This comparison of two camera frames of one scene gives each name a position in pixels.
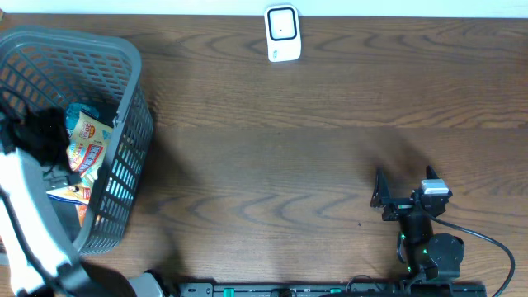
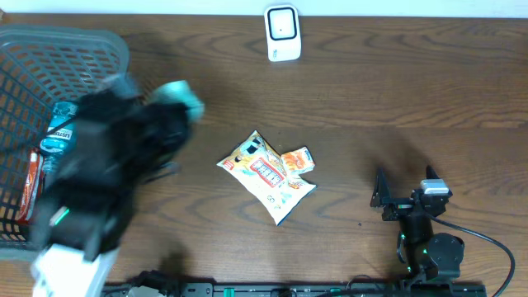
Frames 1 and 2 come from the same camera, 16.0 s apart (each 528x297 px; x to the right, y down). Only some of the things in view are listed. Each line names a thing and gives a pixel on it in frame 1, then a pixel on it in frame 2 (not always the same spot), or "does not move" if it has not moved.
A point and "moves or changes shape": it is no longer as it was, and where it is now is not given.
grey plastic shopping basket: [49, 68] does not move
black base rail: [332, 289] does not move
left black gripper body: [37, 134] -> [163, 122]
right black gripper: [381, 198] does not move
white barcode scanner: [283, 32] does not move
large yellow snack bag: [89, 141] moves or changes shape
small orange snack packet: [81, 211] moves or changes shape
